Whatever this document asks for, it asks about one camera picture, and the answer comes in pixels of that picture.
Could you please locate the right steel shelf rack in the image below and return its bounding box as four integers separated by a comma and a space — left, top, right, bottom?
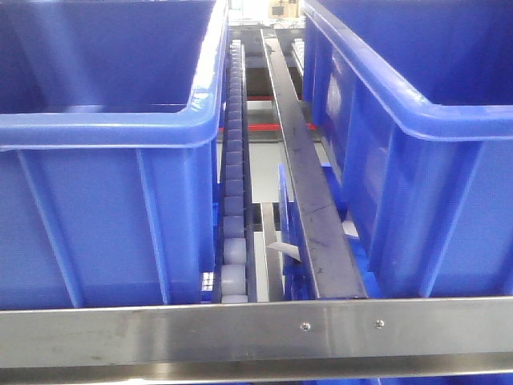
1, 297, 512, 384

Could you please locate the white roller conveyor track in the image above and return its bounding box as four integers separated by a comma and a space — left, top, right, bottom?
214, 39, 257, 303

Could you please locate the blue bin left front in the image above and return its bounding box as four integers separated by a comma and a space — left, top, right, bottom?
1, 1, 228, 310

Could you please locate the blue bin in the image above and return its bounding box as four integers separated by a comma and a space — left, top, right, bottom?
1, 1, 228, 310
303, 1, 512, 298

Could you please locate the blue bin middle front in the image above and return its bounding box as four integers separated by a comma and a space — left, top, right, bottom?
303, 1, 512, 298

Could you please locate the dark steel divider rail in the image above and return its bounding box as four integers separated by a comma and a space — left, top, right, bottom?
261, 29, 368, 300

